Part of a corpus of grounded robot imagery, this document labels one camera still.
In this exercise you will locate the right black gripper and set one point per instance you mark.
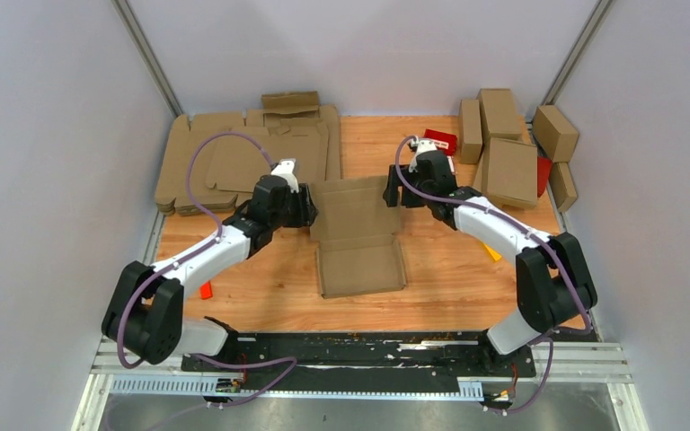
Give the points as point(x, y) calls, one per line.
point(391, 195)

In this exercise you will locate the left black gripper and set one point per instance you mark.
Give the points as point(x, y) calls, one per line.
point(307, 210)

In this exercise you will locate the brown cardboard box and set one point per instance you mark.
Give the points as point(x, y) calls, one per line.
point(358, 251)

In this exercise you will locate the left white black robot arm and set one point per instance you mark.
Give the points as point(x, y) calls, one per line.
point(146, 311)

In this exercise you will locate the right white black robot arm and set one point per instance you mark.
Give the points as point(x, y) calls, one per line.
point(553, 282)

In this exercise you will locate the red card box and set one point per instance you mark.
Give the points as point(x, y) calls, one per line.
point(444, 141)

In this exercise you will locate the upright narrow cardboard box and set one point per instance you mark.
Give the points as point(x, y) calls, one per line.
point(470, 131)

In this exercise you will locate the front flat cardboard box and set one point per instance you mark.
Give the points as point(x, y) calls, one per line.
point(507, 173)

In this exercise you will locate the rear leaning cardboard box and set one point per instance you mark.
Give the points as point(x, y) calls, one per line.
point(499, 114)

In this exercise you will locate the low right cardboard box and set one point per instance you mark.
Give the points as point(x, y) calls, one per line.
point(563, 188)

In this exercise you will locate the far right cardboard box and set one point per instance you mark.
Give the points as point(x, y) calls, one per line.
point(554, 133)

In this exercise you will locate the stack of flat cardboard sheets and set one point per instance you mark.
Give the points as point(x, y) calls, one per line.
point(219, 156)

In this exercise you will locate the small folded cardboard pieces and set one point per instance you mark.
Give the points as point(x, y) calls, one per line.
point(289, 105)

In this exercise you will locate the small orange block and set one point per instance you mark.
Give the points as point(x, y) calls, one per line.
point(205, 291)

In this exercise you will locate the red object behind boxes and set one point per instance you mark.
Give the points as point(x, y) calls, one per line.
point(544, 167)

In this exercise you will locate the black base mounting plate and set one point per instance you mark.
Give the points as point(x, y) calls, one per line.
point(357, 360)

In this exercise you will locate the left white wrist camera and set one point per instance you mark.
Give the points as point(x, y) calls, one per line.
point(286, 169)

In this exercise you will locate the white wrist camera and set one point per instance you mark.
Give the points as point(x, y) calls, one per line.
point(420, 145)
point(286, 169)

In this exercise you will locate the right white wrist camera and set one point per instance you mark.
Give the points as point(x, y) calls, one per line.
point(420, 145)

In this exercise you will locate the yellow plastic triangle frame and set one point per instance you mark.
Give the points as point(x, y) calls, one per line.
point(495, 256)

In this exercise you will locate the right corner aluminium post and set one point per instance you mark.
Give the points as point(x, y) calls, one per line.
point(588, 31)

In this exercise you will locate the corner aluminium post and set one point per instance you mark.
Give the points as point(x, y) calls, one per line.
point(144, 48)
point(588, 31)

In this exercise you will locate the left corner aluminium post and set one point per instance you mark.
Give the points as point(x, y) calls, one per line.
point(144, 48)

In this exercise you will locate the aluminium frame rail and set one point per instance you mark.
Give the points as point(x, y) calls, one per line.
point(570, 363)

